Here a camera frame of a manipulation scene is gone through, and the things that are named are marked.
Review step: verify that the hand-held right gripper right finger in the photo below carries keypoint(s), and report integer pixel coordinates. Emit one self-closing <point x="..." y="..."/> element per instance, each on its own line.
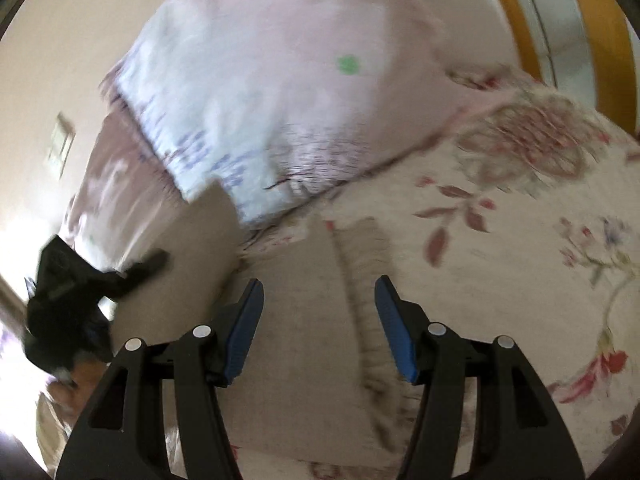
<point x="395" y="332"/>

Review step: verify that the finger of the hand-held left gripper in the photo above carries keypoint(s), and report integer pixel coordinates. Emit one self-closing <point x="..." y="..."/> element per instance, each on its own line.
<point x="142" y="269"/>

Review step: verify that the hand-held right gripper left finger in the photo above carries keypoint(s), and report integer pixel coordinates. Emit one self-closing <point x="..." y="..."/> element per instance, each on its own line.
<point x="245" y="332"/>

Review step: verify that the floral bed sheet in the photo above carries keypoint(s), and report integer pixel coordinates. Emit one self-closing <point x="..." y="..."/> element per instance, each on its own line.
<point x="525" y="260"/>

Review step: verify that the pink and blue floral pillow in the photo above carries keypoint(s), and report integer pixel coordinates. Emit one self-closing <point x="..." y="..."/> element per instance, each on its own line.
<point x="280" y="85"/>

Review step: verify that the wall switch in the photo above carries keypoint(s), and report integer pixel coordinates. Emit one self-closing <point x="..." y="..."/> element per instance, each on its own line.
<point x="62" y="144"/>

